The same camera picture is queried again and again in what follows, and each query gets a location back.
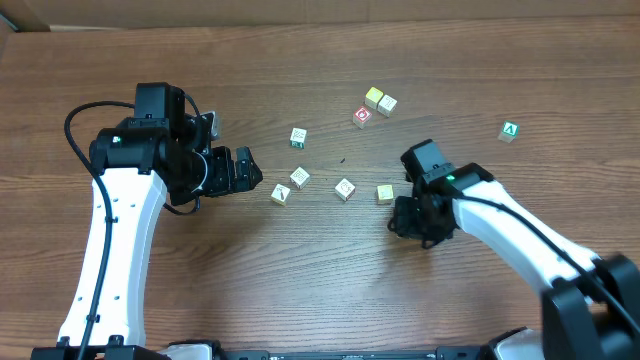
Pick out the red-topped wooden block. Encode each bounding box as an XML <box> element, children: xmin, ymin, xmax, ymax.
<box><xmin>353</xmin><ymin>106</ymin><xmax>373</xmax><ymax>129</ymax></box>

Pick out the yellow wooden block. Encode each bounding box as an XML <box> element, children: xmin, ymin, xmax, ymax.
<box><xmin>376</xmin><ymin>185</ymin><xmax>395</xmax><ymax>205</ymax></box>

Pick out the yellow-sided wooden block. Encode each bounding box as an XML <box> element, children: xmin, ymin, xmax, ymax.
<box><xmin>377</xmin><ymin>94</ymin><xmax>398</xmax><ymax>118</ymax></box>

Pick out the blue-sided wooden block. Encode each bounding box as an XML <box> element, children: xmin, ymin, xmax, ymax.
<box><xmin>289</xmin><ymin>167</ymin><xmax>311</xmax><ymax>189</ymax></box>

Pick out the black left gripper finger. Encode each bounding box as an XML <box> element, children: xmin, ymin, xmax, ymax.
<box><xmin>234</xmin><ymin>173</ymin><xmax>263</xmax><ymax>193</ymax></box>
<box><xmin>236</xmin><ymin>147</ymin><xmax>258</xmax><ymax>175</ymax></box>

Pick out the red W wooden block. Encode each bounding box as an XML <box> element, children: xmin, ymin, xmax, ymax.
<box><xmin>334</xmin><ymin>178</ymin><xmax>356</xmax><ymax>201</ymax></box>

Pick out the green-sided wooden block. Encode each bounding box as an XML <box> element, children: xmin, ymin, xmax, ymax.
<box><xmin>289</xmin><ymin>128</ymin><xmax>307</xmax><ymax>149</ymax></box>

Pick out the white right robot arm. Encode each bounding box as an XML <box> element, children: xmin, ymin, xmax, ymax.
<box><xmin>387</xmin><ymin>139</ymin><xmax>639</xmax><ymax>360</ymax></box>

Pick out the green A wooden block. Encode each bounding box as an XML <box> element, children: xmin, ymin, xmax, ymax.
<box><xmin>498</xmin><ymin>121</ymin><xmax>520</xmax><ymax>143</ymax></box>

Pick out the yellow-topped wooden block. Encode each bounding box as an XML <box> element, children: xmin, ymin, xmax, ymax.
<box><xmin>364</xmin><ymin>87</ymin><xmax>384</xmax><ymax>110</ymax></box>

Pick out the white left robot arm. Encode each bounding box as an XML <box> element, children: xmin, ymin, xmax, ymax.
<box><xmin>59</xmin><ymin>82</ymin><xmax>263</xmax><ymax>354</ymax></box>

